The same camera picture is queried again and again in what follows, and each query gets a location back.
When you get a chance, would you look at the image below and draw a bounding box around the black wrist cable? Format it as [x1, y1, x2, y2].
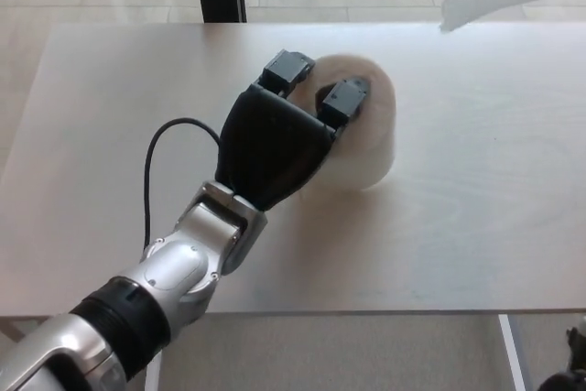
[143, 117, 222, 251]

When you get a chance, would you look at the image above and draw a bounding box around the white metal table leg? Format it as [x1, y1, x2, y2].
[498, 313, 528, 391]
[145, 350, 162, 391]

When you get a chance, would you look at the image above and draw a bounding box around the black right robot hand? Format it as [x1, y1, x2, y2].
[536, 324, 586, 391]

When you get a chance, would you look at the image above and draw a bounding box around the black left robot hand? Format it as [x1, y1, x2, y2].
[213, 48, 371, 212]

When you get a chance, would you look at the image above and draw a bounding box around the white toilet paper roll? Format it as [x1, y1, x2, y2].
[291, 54, 396, 192]

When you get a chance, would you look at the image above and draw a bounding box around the grey diagonal table leg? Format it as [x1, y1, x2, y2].
[0, 316, 29, 342]

